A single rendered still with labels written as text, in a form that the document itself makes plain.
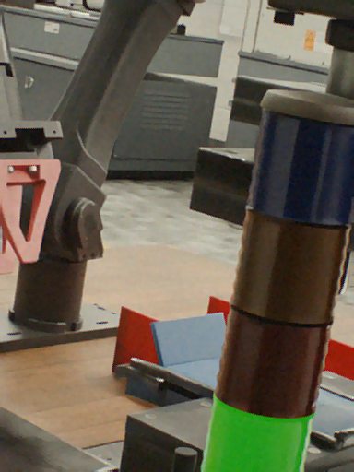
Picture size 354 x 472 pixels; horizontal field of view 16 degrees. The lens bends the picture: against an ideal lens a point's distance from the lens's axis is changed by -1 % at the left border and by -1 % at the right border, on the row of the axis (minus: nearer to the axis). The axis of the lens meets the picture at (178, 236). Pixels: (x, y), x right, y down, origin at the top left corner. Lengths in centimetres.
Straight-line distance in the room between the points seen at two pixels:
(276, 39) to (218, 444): 629
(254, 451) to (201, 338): 40
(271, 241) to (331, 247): 2
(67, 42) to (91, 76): 682
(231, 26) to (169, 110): 181
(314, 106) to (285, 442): 12
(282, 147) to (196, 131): 776
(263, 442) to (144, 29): 74
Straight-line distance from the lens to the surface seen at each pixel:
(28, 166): 92
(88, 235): 108
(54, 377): 102
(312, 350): 43
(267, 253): 42
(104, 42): 113
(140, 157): 787
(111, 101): 111
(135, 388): 80
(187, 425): 71
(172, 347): 80
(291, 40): 663
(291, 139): 41
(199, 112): 816
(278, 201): 41
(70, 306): 112
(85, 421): 93
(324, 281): 42
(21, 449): 81
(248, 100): 72
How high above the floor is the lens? 122
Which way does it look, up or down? 11 degrees down
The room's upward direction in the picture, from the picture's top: 9 degrees clockwise
